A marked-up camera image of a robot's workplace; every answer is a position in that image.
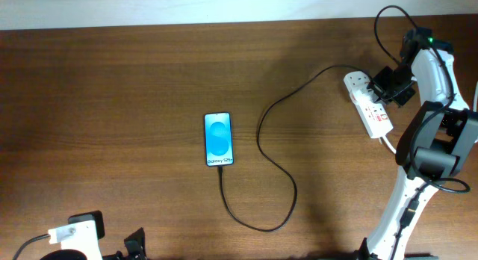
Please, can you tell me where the black charging cable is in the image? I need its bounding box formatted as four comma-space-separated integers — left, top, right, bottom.
217, 64, 374, 233

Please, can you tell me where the blue Galaxy smartphone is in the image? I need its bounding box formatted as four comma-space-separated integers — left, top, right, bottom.
204, 112, 235, 167

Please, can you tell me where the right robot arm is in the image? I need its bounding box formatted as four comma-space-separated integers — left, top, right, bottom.
356, 27, 477, 259

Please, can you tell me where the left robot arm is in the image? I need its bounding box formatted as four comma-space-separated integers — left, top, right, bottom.
41, 210, 148, 260

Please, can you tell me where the white charger plug adapter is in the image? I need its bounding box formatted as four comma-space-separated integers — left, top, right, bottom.
350, 84, 378, 105

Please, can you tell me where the white power strip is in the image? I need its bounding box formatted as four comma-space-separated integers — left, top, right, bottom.
344, 71, 393, 139

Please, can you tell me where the white power strip cord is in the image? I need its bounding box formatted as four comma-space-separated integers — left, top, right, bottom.
379, 80, 478, 156

